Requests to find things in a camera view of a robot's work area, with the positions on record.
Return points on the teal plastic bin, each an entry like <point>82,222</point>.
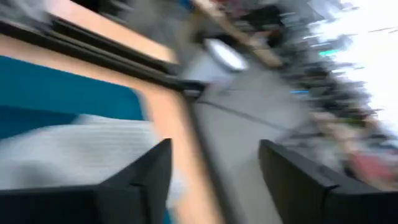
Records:
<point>62,90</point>

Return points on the white trash bin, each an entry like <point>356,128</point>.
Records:
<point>214,68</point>

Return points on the grey waffle towel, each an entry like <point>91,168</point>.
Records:
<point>77,149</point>

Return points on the black metal table frame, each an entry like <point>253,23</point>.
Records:
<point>93,53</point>

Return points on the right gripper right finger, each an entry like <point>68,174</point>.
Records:
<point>326,205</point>

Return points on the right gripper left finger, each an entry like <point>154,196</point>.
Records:
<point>77,205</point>

